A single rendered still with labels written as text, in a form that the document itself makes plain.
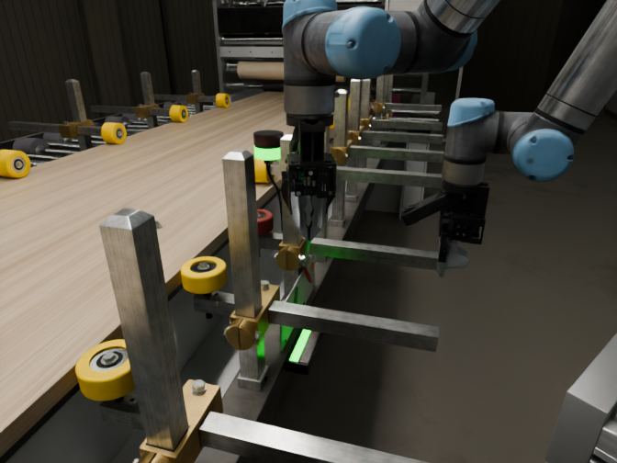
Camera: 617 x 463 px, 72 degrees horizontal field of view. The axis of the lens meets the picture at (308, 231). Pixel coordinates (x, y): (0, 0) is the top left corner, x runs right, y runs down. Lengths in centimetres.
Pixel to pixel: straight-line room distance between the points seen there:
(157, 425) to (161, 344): 11
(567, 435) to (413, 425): 127
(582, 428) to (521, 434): 136
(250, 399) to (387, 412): 101
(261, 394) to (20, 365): 38
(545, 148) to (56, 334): 74
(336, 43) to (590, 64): 35
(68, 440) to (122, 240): 43
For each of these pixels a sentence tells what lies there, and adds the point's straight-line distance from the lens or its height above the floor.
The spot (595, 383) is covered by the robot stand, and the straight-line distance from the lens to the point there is 49.
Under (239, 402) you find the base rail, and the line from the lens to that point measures 81.
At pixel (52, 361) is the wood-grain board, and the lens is 67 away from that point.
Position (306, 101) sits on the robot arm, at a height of 120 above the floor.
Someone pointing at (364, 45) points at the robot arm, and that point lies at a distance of 51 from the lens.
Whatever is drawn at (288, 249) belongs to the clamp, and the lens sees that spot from 91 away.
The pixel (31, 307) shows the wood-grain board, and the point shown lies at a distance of 80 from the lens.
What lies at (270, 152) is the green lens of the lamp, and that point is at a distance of 86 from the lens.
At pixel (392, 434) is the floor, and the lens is 170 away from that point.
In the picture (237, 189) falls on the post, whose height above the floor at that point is 108.
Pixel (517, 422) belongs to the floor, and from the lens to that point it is 187.
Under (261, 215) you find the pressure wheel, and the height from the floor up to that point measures 90.
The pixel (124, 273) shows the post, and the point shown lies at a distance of 44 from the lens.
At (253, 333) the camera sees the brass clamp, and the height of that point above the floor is 84.
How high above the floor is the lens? 128
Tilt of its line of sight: 25 degrees down
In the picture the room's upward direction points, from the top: straight up
